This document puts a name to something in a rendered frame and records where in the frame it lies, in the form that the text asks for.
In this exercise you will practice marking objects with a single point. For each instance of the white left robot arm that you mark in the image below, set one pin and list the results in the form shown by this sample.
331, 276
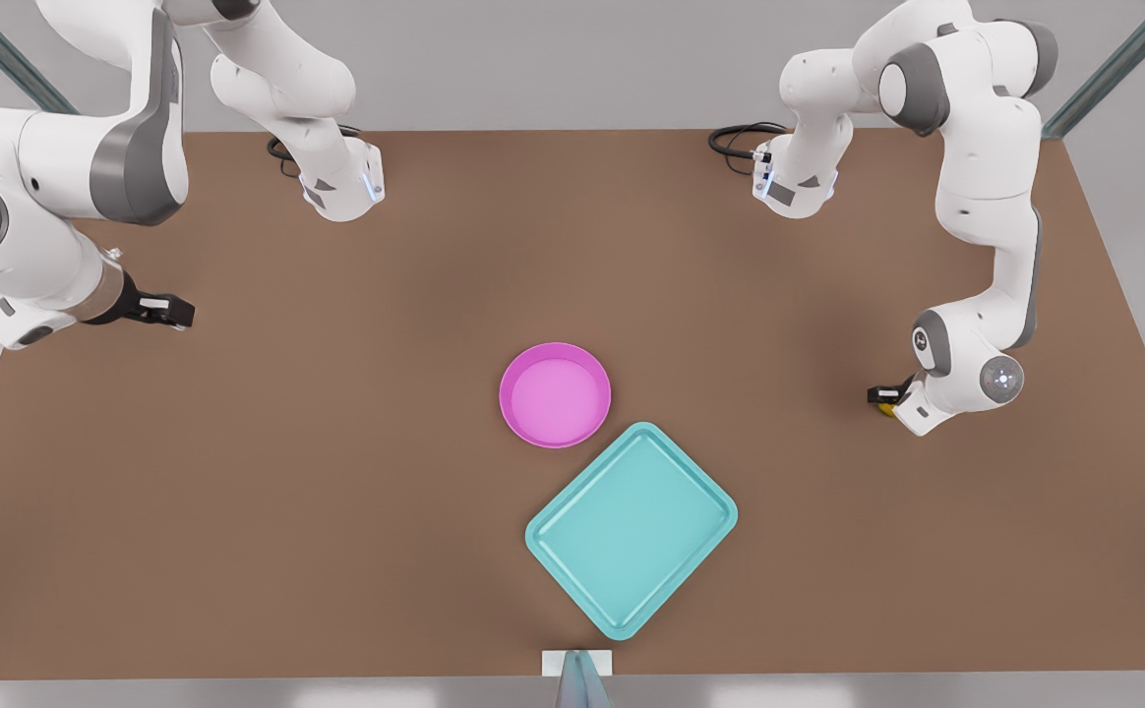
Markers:
986, 147

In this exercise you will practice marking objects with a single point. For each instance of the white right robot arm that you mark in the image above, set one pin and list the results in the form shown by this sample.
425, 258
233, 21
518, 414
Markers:
61, 167

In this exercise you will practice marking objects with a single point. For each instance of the pink round plate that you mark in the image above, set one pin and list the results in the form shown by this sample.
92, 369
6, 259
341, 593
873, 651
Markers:
555, 395

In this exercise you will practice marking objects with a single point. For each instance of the silver frame post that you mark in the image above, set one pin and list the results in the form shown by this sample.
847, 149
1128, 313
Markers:
1118, 64
2, 54
582, 680

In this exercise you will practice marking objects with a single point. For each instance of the teal rectangular tray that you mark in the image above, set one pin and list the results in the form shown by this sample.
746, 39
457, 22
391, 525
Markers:
632, 530

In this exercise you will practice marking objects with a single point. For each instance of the orange fruit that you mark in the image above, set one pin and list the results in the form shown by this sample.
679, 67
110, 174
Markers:
885, 408

